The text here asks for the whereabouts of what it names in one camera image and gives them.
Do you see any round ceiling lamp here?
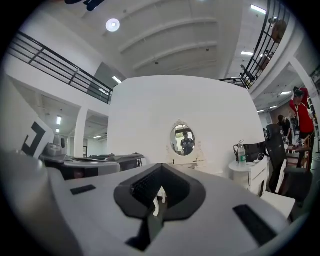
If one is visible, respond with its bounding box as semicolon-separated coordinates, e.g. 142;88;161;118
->
105;18;121;33

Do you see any white round side table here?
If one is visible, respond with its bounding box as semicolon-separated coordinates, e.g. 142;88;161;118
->
228;159;252;193

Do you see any clear water bottle green label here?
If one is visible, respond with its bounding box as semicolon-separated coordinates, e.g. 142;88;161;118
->
237;139;248;168

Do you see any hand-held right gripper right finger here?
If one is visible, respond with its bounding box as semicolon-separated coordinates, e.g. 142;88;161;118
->
144;163;297;256

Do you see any black mesh office chair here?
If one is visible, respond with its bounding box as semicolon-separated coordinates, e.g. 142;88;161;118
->
264;123;313;203

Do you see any white ornate dressing table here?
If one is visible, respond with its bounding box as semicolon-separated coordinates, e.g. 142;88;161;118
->
165;118;225;180

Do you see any brown wooden table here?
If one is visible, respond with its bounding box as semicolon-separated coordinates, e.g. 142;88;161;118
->
286;146;313;168

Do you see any oval white framed mirror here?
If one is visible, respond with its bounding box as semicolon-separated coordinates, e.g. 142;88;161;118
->
170;124;196;157

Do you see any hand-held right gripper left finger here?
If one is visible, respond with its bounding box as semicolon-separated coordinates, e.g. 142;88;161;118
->
48;163;163;256

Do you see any dark grey chair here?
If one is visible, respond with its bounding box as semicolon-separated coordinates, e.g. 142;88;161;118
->
86;152;148;173

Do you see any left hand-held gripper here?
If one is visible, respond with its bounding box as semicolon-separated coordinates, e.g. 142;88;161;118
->
14;116;121;181

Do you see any black metal railing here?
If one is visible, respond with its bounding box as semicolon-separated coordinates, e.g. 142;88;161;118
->
218;0;292;90
7;30;114;105

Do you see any black bag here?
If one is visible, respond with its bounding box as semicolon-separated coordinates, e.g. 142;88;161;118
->
243;141;267;163

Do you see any white wooden rack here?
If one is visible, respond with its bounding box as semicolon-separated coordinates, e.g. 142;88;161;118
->
248;156;271;197

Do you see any brown round object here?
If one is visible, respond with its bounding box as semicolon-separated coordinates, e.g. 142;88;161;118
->
271;19;288;44

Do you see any white small table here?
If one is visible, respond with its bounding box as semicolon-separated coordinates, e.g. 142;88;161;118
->
259;191;297;221

